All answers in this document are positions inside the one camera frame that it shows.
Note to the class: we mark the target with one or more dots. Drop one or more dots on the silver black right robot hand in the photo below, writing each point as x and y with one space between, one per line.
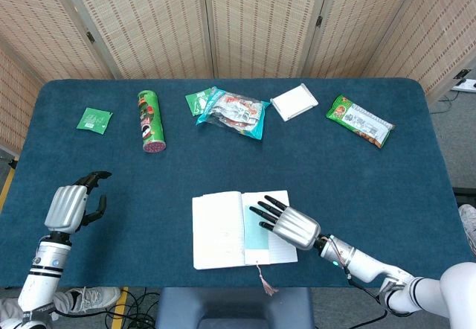
297 228

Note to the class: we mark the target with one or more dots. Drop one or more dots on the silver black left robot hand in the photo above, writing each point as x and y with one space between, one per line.
65 208

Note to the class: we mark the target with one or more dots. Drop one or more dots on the light blue tasselled bookmark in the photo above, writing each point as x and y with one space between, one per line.
256 239

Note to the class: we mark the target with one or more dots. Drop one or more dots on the white lined notebook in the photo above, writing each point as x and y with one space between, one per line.
219 232

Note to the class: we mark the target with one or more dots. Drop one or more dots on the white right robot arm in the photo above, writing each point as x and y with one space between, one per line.
368 265

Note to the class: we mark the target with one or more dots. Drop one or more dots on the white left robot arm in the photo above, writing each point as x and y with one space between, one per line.
44 273

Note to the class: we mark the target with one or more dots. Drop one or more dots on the dark blue table surface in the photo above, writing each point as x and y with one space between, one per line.
167 172

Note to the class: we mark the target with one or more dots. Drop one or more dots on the small green sachet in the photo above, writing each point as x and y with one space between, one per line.
93 120
195 102

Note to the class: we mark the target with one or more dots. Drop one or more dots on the white sneaker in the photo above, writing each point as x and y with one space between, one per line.
469 225
100 296

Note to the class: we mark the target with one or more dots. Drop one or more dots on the green chips can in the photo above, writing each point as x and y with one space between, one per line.
150 120

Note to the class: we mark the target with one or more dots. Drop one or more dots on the green peanut snack packet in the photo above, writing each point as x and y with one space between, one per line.
357 120

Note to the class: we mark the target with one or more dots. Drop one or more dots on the white plastic box lid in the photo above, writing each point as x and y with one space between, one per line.
294 102

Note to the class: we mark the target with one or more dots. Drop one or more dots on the teal clear snack bag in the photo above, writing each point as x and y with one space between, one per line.
234 115

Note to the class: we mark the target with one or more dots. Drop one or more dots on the metal screen hinge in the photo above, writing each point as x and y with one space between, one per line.
319 21
462 73
90 37

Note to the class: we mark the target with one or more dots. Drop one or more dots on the woven folding screen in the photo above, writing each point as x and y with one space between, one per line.
256 24

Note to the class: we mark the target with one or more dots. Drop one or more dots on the white power strip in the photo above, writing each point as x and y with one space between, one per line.
466 85

